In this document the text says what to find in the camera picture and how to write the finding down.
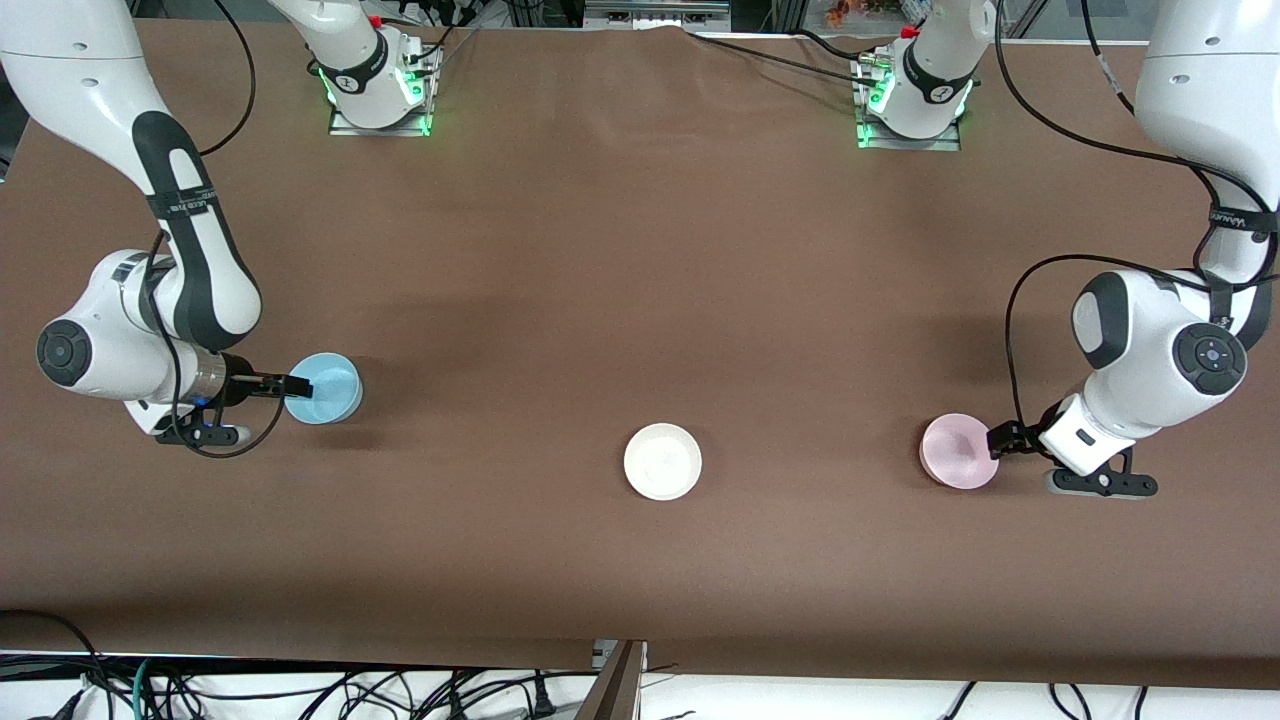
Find blue bowl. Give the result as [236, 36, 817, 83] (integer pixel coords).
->
[283, 352, 363, 426]

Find pink bowl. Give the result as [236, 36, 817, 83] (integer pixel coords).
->
[919, 413, 1000, 491]

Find white bowl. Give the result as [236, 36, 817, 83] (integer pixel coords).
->
[623, 423, 703, 501]

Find brown table cover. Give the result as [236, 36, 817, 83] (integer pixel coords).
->
[0, 18, 1280, 691]

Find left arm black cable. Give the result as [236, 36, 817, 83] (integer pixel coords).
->
[995, 0, 1280, 436]

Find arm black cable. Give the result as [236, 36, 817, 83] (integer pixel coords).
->
[995, 0, 1280, 436]
[140, 0, 291, 461]

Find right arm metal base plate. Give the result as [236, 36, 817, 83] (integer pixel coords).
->
[328, 45, 441, 138]

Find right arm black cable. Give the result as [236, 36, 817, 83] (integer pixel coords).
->
[140, 0, 291, 461]

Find black looped floor cable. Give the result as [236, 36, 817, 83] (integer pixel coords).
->
[0, 608, 109, 720]

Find aluminium frame post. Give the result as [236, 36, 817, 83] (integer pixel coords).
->
[575, 640, 649, 720]

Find black cable on table cover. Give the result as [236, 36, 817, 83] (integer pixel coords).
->
[685, 30, 881, 89]

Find silver network switch box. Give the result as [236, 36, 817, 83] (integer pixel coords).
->
[583, 0, 731, 31]

